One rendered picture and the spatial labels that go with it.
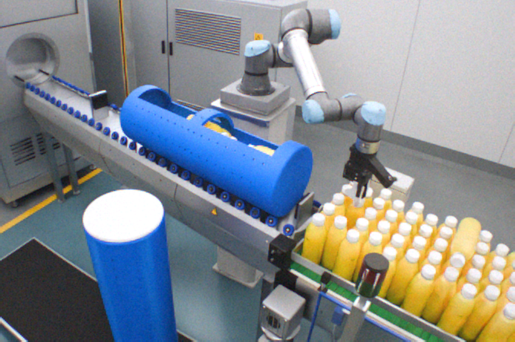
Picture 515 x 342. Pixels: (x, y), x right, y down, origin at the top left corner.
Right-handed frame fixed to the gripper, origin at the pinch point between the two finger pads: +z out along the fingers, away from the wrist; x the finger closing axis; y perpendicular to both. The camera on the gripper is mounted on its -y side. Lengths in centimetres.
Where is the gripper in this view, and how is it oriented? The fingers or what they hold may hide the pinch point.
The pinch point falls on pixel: (361, 200)
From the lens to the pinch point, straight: 138.3
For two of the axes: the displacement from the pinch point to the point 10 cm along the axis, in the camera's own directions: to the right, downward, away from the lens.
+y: -8.0, -3.3, 5.0
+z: -0.4, 8.6, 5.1
